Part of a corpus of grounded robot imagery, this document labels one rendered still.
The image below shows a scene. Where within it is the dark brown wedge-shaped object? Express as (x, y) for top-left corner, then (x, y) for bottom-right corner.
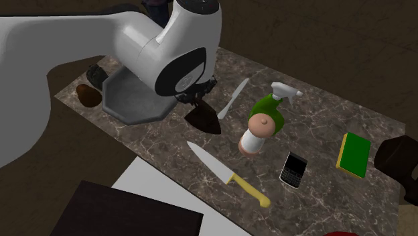
(184, 99), (222, 136)

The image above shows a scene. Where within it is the green spray bottle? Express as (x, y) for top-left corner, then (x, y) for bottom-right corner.
(247, 81), (304, 137)

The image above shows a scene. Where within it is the dark lumpy object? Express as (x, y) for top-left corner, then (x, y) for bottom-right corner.
(86, 63), (110, 91)

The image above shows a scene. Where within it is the yellow-handled kitchen knife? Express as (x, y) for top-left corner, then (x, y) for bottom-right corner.
(186, 140), (272, 209)

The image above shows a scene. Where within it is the brown potato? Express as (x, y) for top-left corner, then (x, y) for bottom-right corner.
(75, 83), (103, 109)

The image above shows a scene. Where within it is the white and tan pepper mill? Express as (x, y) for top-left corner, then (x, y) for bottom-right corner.
(238, 113), (275, 158)

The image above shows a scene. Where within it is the grey octagonal tray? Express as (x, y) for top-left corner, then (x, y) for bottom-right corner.
(101, 65), (179, 126)

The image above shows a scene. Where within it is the silver butter knife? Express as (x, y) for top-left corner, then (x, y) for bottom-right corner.
(216, 77), (251, 121)

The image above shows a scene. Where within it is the green and yellow sponge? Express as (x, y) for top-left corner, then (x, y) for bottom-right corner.
(335, 131), (372, 180)

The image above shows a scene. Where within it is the black keypad phone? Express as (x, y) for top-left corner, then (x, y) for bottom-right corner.
(279, 151), (309, 190)

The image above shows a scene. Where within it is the dark brown rounded furniture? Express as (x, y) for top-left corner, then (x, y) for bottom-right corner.
(373, 135), (418, 207)

